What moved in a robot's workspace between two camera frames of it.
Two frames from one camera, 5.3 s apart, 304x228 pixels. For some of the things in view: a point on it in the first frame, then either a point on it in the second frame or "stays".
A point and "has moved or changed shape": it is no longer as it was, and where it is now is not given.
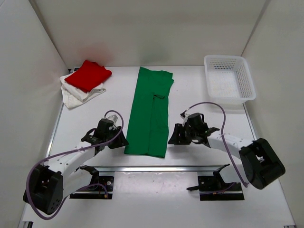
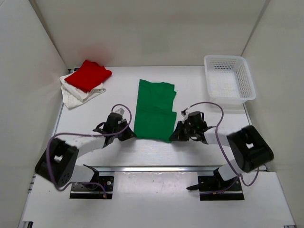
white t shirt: x=72 y=96 stays
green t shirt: x=148 y=130 has moved or changed shape
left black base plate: x=93 y=191 stays
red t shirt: x=89 y=76 stays
